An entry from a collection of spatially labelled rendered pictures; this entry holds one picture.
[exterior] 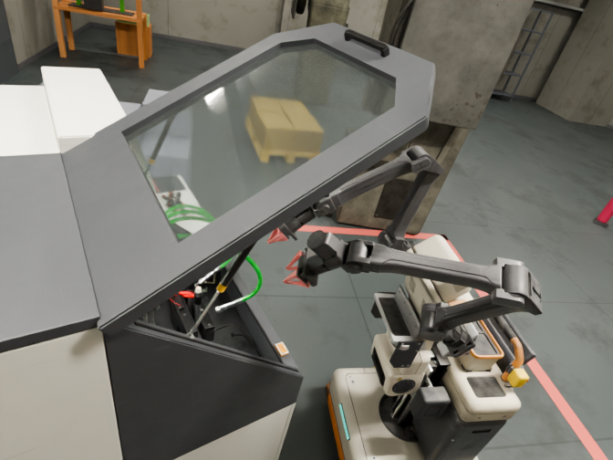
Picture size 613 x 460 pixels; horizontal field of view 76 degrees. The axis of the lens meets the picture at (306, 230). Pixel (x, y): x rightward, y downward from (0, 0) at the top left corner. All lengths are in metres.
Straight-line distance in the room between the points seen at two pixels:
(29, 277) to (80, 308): 0.14
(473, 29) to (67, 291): 2.94
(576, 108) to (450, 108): 9.19
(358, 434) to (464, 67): 2.54
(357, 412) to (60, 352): 1.63
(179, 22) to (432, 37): 7.90
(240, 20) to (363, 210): 7.22
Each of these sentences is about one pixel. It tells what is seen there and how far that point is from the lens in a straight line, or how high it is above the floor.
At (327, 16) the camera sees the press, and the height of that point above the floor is 1.42.
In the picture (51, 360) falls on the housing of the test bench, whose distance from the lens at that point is 0.92.
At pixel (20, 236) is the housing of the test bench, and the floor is 1.50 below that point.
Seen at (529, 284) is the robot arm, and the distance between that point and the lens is 1.09.
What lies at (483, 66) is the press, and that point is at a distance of 3.33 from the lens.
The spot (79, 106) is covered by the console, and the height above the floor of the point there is 1.55.
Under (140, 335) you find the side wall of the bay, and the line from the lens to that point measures 0.92.
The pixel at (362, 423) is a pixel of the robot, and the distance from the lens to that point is 2.21.
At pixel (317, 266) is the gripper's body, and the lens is 1.09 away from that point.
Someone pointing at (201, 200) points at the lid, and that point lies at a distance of 0.94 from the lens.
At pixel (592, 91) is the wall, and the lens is 12.46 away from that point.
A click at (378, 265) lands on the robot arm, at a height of 1.53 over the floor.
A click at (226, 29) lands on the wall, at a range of 10.33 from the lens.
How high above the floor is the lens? 2.12
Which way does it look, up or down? 34 degrees down
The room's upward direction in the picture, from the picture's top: 13 degrees clockwise
